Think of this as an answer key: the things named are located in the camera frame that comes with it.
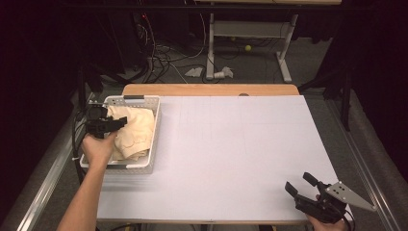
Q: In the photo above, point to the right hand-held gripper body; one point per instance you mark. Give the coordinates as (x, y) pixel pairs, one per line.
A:
(330, 200)

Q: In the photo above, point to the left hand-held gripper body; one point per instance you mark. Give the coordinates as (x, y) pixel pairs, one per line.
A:
(97, 120)

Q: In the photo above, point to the cream cloth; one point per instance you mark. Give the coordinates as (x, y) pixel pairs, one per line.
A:
(136, 134)

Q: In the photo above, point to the white perforated plastic basket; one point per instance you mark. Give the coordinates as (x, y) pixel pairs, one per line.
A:
(154, 128)

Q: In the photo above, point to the person's right hand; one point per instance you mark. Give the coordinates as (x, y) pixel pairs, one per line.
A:
(324, 226)

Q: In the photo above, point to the person's left hand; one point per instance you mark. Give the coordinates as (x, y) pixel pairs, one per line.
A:
(97, 150)

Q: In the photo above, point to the black metal stand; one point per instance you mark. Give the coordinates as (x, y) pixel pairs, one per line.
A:
(86, 83)
(340, 86)

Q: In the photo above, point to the white table mat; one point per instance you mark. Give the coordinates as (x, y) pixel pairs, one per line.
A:
(240, 160)

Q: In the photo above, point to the crumpled white paper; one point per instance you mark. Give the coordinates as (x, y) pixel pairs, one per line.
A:
(227, 71)
(194, 72)

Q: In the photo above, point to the wooden table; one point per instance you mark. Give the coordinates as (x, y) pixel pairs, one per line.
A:
(208, 89)

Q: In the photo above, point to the white paper cup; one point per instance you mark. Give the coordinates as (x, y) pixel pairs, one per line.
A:
(219, 75)

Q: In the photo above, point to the yellow tennis ball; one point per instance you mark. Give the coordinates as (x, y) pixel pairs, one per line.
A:
(248, 47)

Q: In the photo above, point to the metal floor rail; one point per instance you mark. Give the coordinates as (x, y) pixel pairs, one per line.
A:
(48, 179)
(362, 160)

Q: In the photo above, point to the white metal desk frame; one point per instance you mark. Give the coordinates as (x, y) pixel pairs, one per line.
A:
(250, 30)

